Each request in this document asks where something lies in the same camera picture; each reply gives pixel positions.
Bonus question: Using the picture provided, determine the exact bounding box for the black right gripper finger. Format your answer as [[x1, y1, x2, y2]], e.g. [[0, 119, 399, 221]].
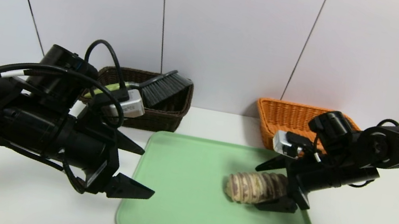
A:
[[253, 189, 300, 216], [254, 150, 289, 176]]

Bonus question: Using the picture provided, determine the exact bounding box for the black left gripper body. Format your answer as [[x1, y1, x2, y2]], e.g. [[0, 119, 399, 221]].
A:
[[35, 99, 129, 198]]

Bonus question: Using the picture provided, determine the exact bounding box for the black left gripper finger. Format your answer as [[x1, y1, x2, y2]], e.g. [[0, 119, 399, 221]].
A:
[[105, 171, 158, 206], [113, 130, 148, 156]]

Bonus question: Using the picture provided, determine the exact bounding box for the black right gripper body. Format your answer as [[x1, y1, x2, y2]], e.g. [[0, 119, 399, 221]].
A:
[[277, 156, 346, 217]]

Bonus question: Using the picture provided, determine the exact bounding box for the striped brown bread loaf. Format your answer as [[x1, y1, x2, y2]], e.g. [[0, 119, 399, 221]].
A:
[[222, 165, 291, 211]]

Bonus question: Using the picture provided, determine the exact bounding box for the green handled grey brush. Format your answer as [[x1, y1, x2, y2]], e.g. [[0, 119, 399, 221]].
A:
[[83, 55, 195, 116]]

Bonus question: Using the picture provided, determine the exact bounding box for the dark brown wicker basket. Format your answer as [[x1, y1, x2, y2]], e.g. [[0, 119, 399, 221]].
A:
[[77, 61, 196, 138]]

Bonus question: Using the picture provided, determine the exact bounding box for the orange wicker basket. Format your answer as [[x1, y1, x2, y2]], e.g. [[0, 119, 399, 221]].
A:
[[249, 96, 363, 164]]

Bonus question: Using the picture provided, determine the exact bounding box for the light green plastic tray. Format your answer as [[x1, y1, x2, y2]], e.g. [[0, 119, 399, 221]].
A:
[[114, 125, 338, 224]]

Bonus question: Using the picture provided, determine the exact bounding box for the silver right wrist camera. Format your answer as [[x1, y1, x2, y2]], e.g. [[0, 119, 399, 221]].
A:
[[270, 129, 305, 160]]

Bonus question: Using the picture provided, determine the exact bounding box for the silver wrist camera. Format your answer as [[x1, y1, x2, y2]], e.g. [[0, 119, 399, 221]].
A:
[[270, 129, 305, 160], [107, 85, 149, 122]]

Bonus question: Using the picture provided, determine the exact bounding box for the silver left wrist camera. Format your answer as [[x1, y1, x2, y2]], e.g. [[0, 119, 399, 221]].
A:
[[107, 85, 149, 122]]

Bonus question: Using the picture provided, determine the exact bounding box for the black camera usb cable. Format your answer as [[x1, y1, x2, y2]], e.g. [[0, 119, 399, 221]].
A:
[[78, 37, 139, 102]]

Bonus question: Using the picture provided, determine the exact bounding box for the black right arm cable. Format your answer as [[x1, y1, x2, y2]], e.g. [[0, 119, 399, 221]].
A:
[[376, 116, 399, 130]]

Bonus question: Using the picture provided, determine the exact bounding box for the black cable with white sleeve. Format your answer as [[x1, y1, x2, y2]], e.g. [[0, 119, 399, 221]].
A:
[[0, 55, 132, 130]]

